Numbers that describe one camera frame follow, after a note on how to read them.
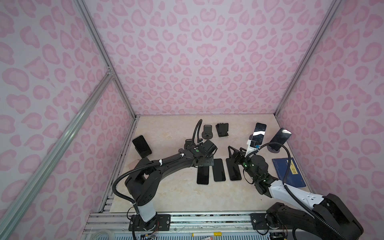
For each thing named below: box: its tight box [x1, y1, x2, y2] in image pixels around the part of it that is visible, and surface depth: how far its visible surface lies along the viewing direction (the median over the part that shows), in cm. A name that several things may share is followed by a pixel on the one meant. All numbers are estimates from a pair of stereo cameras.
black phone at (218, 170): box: [212, 158, 226, 182], surface depth 93 cm
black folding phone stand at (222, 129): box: [215, 123, 229, 138], surface depth 109 cm
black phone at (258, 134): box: [250, 122, 267, 147], surface depth 102 cm
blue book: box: [272, 157, 307, 188], surface depth 90 cm
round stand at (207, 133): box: [201, 125, 213, 140], surface depth 106 cm
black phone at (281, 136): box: [269, 127, 292, 151], surface depth 97 cm
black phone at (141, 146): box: [132, 135, 152, 158], surface depth 93 cm
